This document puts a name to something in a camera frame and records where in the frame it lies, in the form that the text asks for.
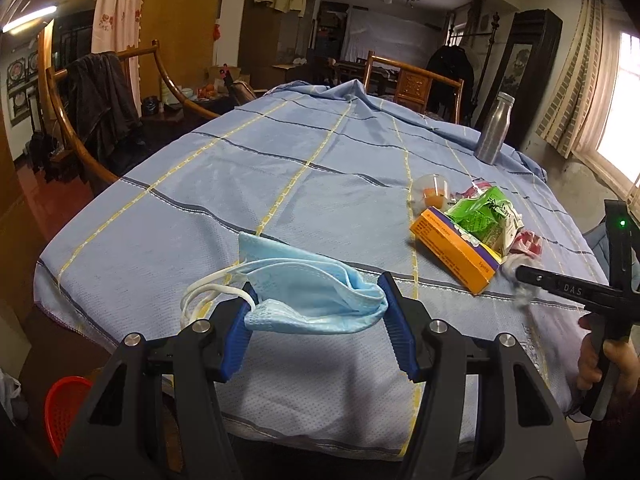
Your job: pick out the blue face mask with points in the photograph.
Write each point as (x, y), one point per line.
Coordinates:
(300, 285)

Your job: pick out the beige striped curtain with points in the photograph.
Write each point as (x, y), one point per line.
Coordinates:
(575, 80)

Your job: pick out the clear plastic cup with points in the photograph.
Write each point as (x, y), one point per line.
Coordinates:
(432, 187)

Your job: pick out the green snack wrapper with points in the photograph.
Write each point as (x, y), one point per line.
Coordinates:
(480, 215)

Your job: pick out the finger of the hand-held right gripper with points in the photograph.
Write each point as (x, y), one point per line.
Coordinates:
(565, 290)

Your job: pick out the pile of oranges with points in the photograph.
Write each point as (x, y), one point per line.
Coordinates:
(207, 91)

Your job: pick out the fluorescent ceiling lamp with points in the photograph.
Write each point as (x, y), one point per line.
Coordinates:
(27, 17)

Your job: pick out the red plastic basket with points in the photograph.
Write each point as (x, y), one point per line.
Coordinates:
(65, 410)

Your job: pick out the dark framed picture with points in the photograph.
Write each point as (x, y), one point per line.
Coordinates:
(525, 70)

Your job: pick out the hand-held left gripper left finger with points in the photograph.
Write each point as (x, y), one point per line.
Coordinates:
(232, 350)

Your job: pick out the blue striped tablecloth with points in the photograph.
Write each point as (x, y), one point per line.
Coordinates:
(250, 185)

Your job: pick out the grey wrapper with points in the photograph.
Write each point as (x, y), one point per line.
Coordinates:
(520, 295)

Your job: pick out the white hanging sheet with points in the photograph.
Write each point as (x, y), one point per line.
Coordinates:
(395, 35)

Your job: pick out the person's right hand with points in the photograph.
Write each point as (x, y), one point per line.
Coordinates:
(587, 360)

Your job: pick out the curved wooden armchair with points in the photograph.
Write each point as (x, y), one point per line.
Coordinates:
(60, 110)

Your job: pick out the silver metal bottle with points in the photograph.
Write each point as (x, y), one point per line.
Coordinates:
(492, 127)

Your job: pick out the carved wooden chair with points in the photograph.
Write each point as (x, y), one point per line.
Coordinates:
(412, 85)

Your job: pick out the orange and white medicine box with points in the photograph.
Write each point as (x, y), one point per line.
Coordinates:
(450, 247)

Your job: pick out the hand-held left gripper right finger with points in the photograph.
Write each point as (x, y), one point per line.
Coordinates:
(400, 335)

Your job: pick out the dark jacket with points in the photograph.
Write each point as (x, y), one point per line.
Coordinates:
(105, 105)

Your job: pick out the window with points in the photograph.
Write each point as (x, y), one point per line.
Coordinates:
(625, 105)

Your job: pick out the black coat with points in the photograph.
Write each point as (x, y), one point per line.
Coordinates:
(450, 75)

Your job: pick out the pink floral curtain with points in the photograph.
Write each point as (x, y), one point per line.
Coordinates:
(117, 20)

